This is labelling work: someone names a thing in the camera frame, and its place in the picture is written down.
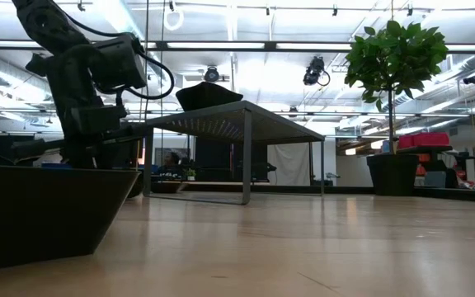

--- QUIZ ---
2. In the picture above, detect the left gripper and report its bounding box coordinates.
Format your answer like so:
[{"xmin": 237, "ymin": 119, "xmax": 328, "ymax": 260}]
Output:
[{"xmin": 12, "ymin": 105, "xmax": 149, "ymax": 169}]

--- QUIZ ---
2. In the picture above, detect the person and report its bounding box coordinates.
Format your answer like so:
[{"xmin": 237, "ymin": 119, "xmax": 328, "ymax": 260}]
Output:
[{"xmin": 157, "ymin": 151, "xmax": 185, "ymax": 179}]

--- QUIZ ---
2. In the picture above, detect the large black planter box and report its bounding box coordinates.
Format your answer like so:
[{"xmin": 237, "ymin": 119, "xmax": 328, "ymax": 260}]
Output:
[{"xmin": 0, "ymin": 164, "xmax": 141, "ymax": 273}]

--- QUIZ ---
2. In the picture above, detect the grey perforated metal rack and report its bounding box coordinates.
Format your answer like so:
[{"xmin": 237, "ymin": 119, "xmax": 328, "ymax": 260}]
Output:
[{"xmin": 142, "ymin": 100, "xmax": 327, "ymax": 206}]

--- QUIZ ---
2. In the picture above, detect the white hanging sheet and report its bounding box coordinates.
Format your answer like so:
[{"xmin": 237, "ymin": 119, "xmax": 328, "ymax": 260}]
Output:
[{"xmin": 266, "ymin": 142, "xmax": 312, "ymax": 186}]

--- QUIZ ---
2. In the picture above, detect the overhead LED light bar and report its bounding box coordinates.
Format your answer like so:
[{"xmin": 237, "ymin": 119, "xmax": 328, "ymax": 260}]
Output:
[{"xmin": 0, "ymin": 39, "xmax": 475, "ymax": 53}]

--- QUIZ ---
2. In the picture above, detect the potted green plant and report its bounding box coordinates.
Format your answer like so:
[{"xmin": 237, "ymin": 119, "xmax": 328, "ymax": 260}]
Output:
[{"xmin": 343, "ymin": 19, "xmax": 449, "ymax": 197}]

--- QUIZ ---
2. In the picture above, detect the red storage bin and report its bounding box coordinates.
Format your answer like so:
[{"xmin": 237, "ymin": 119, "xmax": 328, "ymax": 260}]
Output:
[{"xmin": 397, "ymin": 131, "xmax": 450, "ymax": 149}]

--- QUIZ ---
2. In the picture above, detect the grey box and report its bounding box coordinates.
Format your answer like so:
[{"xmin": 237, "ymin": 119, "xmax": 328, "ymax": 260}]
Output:
[{"xmin": 424, "ymin": 170, "xmax": 448, "ymax": 189}]

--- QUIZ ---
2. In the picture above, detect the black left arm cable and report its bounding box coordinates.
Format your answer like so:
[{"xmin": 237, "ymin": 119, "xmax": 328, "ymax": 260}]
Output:
[{"xmin": 54, "ymin": 6, "xmax": 176, "ymax": 101}]

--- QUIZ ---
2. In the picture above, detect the black hanging cable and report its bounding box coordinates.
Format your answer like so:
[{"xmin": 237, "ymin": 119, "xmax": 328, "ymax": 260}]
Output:
[{"xmin": 142, "ymin": 0, "xmax": 152, "ymax": 125}]

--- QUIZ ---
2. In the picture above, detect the white cable loop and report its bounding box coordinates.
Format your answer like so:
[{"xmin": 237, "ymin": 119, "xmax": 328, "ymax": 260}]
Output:
[{"xmin": 162, "ymin": 7, "xmax": 185, "ymax": 32}]

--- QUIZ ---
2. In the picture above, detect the black aluminium table frame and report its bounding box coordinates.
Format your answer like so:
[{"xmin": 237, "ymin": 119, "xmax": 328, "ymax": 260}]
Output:
[{"xmin": 179, "ymin": 181, "xmax": 475, "ymax": 204}]

